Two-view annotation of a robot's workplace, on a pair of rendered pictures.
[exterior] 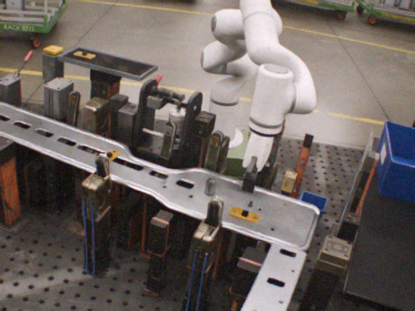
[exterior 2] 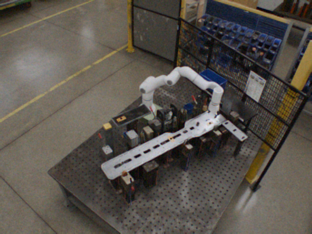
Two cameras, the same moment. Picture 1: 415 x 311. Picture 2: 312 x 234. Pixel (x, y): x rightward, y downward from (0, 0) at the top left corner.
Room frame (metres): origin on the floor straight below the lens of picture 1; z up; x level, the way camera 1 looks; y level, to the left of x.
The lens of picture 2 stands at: (0.41, 1.73, 2.88)
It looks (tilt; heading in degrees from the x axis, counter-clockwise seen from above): 44 degrees down; 305
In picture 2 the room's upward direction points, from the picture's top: 4 degrees clockwise
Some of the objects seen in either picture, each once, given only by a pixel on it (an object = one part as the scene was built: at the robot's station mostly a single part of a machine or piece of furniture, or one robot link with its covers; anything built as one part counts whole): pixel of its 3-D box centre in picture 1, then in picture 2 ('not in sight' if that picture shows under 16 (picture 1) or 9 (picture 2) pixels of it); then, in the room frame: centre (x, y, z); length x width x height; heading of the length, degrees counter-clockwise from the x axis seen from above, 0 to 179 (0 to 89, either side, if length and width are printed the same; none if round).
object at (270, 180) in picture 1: (258, 209); (194, 119); (1.29, -0.19, 0.88); 0.07 x 0.06 x 0.35; 163
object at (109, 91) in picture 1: (104, 116); (132, 132); (1.65, 0.43, 0.92); 0.10 x 0.08 x 0.45; 73
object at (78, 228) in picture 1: (88, 188); (163, 152); (1.28, 0.38, 0.84); 0.17 x 0.06 x 0.29; 163
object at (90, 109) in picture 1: (93, 149); (147, 142); (1.46, 0.41, 0.89); 0.13 x 0.11 x 0.38; 163
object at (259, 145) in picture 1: (261, 144); (214, 106); (1.08, -0.13, 1.23); 0.10 x 0.07 x 0.11; 163
